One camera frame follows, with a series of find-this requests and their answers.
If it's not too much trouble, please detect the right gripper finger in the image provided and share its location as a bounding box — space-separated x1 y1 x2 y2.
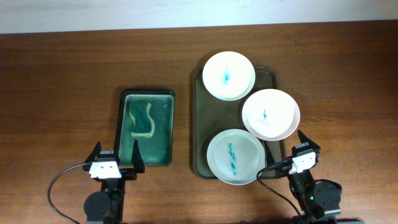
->
297 130 321 152
264 141 276 167

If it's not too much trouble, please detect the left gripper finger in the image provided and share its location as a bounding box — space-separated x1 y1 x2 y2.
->
83 142 101 168
131 139 145 173

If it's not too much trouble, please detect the pale blue plate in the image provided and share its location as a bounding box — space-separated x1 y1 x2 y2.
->
206 129 266 185

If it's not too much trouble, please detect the green yellow scrubbing sponge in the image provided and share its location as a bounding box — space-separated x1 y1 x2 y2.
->
129 101 155 138

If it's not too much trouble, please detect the white plate blue stain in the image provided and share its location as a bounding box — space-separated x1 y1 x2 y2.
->
202 51 256 101

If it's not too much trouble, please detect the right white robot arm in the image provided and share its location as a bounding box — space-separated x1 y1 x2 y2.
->
258 130 342 223

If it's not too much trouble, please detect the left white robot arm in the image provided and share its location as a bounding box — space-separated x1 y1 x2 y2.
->
83 141 145 223

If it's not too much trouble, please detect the small green water tray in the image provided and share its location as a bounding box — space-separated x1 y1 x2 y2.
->
114 89 175 166

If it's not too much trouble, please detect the large dark serving tray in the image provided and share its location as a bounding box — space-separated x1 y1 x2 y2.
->
192 66 287 179

